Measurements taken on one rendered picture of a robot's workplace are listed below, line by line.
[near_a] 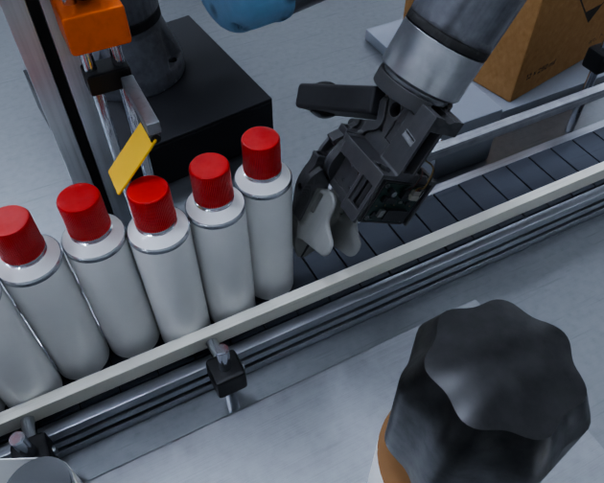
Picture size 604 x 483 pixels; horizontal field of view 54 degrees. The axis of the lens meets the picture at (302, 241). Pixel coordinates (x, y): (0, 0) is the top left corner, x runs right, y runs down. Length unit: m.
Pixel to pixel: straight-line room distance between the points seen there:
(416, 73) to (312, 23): 0.70
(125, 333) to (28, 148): 0.46
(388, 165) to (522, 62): 0.47
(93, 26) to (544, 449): 0.38
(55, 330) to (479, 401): 0.38
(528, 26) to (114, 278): 0.66
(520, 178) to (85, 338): 0.55
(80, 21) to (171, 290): 0.22
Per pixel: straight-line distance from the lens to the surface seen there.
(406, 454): 0.32
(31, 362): 0.56
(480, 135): 0.73
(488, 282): 0.75
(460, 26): 0.48
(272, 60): 1.07
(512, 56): 0.96
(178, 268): 0.51
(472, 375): 0.26
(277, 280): 0.61
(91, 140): 0.60
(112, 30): 0.47
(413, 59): 0.49
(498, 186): 0.79
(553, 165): 0.85
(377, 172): 0.50
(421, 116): 0.50
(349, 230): 0.59
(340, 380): 0.59
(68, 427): 0.61
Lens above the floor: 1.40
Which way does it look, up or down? 49 degrees down
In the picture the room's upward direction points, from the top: straight up
